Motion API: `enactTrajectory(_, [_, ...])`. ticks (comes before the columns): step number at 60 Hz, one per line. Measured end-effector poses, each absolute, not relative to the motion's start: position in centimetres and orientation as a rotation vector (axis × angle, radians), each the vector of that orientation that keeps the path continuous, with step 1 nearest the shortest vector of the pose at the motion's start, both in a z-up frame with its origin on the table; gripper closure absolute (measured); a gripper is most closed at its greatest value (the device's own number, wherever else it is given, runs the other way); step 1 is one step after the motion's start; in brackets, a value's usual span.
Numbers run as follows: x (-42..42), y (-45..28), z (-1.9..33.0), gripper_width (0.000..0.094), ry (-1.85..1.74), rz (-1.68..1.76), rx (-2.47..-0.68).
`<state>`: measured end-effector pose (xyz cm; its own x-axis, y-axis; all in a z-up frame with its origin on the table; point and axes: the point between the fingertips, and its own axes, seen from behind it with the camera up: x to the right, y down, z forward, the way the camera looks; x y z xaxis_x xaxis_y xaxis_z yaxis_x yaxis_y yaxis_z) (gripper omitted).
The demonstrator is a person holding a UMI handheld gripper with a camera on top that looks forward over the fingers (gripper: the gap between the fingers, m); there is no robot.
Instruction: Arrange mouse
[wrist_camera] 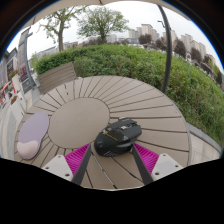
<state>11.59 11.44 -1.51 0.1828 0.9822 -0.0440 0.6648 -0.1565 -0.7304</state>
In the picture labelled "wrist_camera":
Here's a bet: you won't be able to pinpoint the dense round-crowned tree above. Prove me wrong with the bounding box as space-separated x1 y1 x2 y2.
77 6 130 44

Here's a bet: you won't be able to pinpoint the thin-crowned tree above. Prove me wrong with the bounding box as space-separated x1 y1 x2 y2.
39 6 88 53

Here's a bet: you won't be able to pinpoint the white planter with flowers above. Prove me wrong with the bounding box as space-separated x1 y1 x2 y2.
9 69 23 95
9 94 27 123

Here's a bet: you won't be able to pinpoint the distant apartment buildings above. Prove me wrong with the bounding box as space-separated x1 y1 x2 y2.
128 23 218 68

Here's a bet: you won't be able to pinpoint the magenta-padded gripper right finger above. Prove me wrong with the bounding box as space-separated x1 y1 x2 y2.
130 143 185 186

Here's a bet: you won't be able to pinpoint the green hedge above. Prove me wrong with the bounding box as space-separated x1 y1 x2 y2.
33 44 224 145

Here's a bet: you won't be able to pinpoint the lilac mouse pad with wrist rest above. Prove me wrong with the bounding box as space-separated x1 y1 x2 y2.
16 111 50 161

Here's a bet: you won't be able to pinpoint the storefront building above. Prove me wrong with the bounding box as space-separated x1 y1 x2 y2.
0 48 19 91

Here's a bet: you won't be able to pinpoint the black computer mouse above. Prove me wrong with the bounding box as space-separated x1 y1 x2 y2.
93 117 143 158

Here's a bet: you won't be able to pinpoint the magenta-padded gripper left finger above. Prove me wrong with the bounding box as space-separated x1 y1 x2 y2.
41 143 93 186

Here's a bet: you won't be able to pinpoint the tall grey sign banner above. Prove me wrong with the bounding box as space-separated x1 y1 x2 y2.
17 28 36 94

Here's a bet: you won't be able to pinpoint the dark curved metal pole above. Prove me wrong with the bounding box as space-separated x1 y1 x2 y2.
156 3 174 95

